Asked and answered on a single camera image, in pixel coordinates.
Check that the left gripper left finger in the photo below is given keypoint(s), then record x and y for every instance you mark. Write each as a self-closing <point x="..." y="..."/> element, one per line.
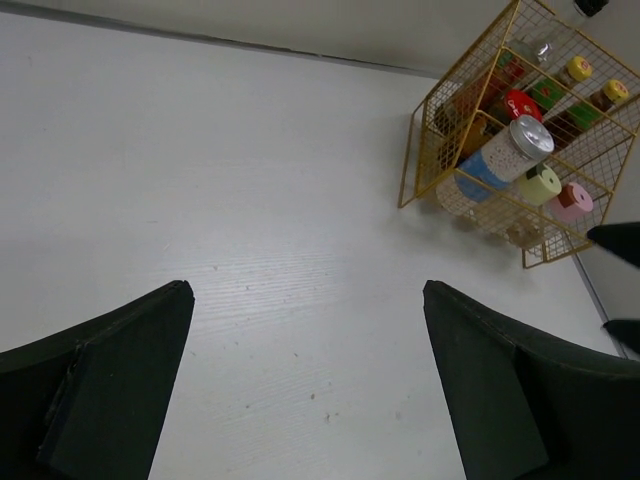
<point x="90" y="402"/>

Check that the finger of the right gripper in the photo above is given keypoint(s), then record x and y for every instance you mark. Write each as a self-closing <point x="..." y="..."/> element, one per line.
<point x="620" y="239"/>
<point x="626" y="332"/>

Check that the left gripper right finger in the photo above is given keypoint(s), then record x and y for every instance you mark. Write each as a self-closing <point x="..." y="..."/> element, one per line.
<point x="525" y="404"/>

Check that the pink-lid spice shaker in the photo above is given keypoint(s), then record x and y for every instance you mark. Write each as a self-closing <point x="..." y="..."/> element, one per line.
<point x="531" y="229"/>

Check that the yellow-lid white shaker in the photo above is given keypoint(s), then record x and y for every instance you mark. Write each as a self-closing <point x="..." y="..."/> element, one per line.
<point x="538" y="185"/>

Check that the ketchup bottle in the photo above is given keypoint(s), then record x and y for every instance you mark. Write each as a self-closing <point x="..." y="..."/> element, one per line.
<point x="548" y="91"/>
<point x="568" y="125"/>

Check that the silver-lid blue-label shaker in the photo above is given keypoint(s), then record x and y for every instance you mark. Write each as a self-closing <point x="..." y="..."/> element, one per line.
<point x="521" y="145"/>

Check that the red-lid sauce jar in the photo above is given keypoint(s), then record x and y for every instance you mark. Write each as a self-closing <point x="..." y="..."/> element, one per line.
<point x="489" y="122"/>

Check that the tall red-label sauce bottle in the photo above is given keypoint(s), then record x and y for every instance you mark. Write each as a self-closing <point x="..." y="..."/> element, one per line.
<point x="525" y="37"/>

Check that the yellow wire basket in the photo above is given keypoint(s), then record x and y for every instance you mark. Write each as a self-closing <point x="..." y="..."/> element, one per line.
<point x="594" y="160"/>

